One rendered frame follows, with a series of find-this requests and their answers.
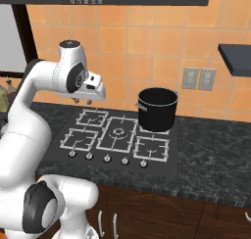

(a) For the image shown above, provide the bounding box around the dark wood cupboard door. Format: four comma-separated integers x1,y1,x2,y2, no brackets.
83,183,111,239
195,201,251,239
107,185,206,239

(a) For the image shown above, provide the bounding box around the black gas hob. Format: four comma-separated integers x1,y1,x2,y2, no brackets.
43,108,180,180

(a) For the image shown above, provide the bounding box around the dark wall shelf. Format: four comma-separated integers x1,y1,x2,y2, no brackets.
217,43,251,77

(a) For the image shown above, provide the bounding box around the grey wall socket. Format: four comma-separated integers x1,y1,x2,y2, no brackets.
181,66,201,91
198,67,218,92

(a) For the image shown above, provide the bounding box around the dark framed window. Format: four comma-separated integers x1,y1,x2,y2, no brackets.
0,3,39,79

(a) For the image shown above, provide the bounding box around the olive green bottle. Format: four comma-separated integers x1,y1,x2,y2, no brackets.
0,84,10,113

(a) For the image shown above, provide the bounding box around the brown glass bottle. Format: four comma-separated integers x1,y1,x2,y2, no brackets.
5,78,18,104

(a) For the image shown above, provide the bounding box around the black cooking pot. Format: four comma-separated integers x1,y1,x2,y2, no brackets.
134,87,180,133

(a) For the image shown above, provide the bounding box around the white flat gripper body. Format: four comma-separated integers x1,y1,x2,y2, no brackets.
56,80,108,103

